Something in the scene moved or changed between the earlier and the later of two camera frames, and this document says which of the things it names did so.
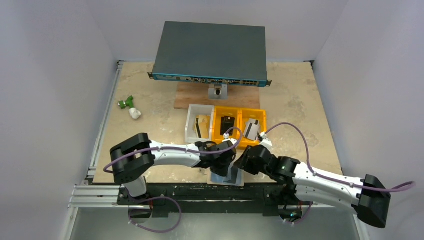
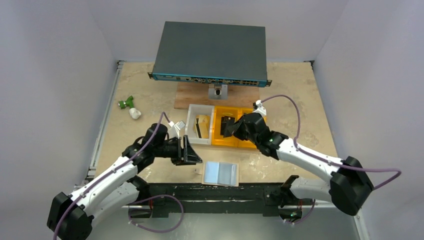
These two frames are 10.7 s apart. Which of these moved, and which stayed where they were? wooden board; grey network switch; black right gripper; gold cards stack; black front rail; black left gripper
Moved: black right gripper; black left gripper
Stayed: black front rail; gold cards stack; grey network switch; wooden board
